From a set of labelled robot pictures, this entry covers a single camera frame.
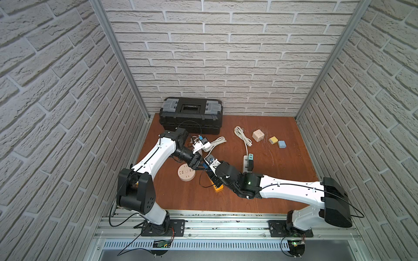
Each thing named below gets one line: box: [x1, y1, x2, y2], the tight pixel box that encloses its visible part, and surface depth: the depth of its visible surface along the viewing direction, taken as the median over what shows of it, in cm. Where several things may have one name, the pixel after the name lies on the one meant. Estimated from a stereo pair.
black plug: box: [247, 159, 254, 172], surface depth 90 cm
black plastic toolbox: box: [158, 96, 224, 135], surface depth 102 cm
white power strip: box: [243, 154, 252, 173], surface depth 94 cm
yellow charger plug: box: [268, 135, 279, 145], surface depth 107 cm
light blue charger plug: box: [277, 140, 287, 149], surface depth 105 cm
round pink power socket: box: [177, 163, 196, 182], surface depth 91 cm
